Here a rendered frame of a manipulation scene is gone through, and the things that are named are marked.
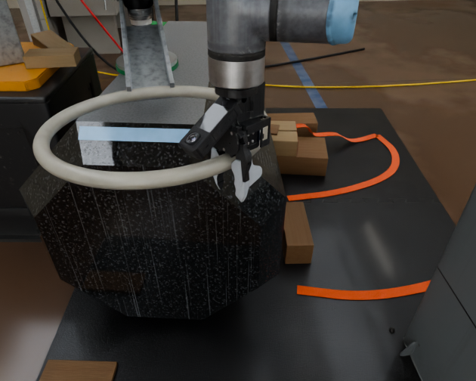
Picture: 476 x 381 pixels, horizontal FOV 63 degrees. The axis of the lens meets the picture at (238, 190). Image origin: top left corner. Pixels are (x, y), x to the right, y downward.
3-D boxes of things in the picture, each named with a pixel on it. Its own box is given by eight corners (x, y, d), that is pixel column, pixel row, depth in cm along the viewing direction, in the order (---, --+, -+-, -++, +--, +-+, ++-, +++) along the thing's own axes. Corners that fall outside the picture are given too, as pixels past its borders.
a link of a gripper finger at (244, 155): (255, 181, 68) (248, 132, 65) (249, 184, 67) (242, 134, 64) (237, 176, 71) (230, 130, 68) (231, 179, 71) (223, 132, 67)
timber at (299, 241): (310, 263, 178) (314, 245, 170) (285, 264, 177) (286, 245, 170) (301, 219, 201) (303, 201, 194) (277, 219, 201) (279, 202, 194)
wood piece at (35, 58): (26, 69, 160) (22, 57, 157) (33, 60, 168) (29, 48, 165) (76, 67, 162) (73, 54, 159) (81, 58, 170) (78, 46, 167)
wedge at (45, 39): (33, 44, 184) (29, 34, 181) (53, 40, 190) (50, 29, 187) (54, 54, 174) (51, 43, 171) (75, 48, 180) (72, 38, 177)
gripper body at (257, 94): (270, 147, 71) (274, 82, 65) (236, 163, 66) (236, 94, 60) (241, 134, 76) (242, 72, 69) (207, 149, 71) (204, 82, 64)
